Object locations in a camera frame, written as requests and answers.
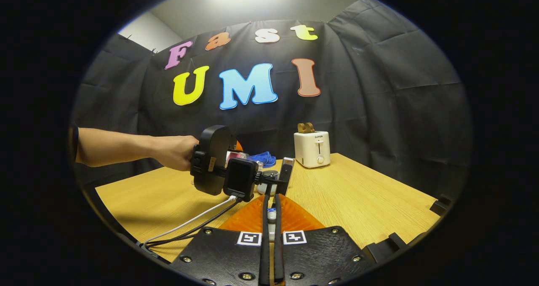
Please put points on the black backdrop cloth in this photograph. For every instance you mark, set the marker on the black backdrop cloth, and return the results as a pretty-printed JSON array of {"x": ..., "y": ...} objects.
[{"x": 379, "y": 109}]

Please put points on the clear water bottle pink label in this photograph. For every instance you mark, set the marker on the clear water bottle pink label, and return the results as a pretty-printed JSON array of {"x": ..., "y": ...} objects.
[{"x": 236, "y": 155}]

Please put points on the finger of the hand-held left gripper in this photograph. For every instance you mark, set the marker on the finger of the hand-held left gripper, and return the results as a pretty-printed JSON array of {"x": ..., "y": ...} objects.
[{"x": 239, "y": 146}]

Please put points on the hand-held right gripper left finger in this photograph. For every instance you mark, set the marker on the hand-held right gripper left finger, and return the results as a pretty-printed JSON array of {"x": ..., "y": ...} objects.
[{"x": 264, "y": 256}]

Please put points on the dark block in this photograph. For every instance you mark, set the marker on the dark block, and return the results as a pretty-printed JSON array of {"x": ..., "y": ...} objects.
[{"x": 440, "y": 207}]

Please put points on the white toaster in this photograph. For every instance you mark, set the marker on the white toaster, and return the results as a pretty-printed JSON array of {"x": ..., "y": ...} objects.
[{"x": 309, "y": 151}]

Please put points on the brown toast slice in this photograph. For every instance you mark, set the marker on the brown toast slice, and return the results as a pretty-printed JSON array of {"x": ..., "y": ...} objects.
[
  {"x": 302, "y": 129},
  {"x": 310, "y": 128}
]

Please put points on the blue towel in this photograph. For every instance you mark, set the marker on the blue towel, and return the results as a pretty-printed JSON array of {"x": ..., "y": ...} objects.
[{"x": 265, "y": 157}]

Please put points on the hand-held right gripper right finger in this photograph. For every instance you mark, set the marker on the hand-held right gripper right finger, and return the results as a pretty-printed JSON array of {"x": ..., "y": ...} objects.
[{"x": 278, "y": 256}]

